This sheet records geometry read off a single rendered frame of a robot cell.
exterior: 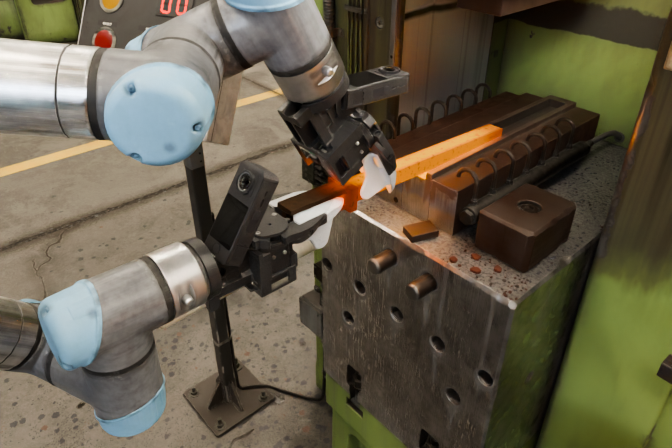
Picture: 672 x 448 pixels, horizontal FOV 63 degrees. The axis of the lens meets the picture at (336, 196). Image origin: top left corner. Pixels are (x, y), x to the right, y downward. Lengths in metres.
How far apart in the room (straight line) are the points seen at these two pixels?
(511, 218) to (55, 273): 1.98
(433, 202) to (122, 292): 0.46
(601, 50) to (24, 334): 1.03
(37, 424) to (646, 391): 1.58
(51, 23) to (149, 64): 5.15
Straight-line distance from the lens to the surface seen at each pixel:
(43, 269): 2.49
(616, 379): 1.00
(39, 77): 0.47
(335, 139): 0.65
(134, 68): 0.45
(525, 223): 0.77
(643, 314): 0.91
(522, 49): 1.25
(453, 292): 0.79
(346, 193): 0.71
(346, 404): 1.22
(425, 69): 1.08
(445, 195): 0.81
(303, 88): 0.59
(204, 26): 0.56
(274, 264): 0.65
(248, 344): 1.94
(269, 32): 0.55
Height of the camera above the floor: 1.39
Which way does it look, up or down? 31 degrees down
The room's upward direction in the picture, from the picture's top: straight up
